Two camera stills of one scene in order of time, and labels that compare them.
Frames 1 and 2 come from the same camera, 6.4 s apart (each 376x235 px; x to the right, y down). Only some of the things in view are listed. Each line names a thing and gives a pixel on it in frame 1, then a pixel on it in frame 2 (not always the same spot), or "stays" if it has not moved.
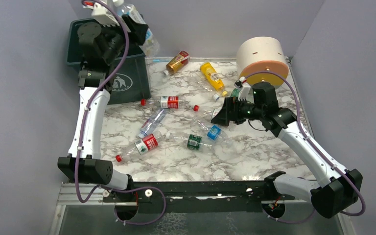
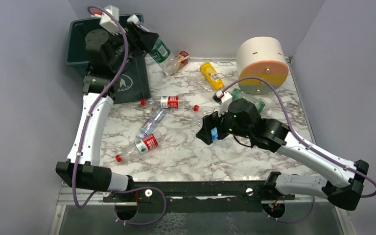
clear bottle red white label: x=206 y=113 stays
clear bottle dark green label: x=193 y=141 to x=160 y=55
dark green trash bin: x=130 y=80 stays
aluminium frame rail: x=68 y=195 stays
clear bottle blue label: x=217 y=133 stays
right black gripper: x=228 y=110 to x=214 y=124
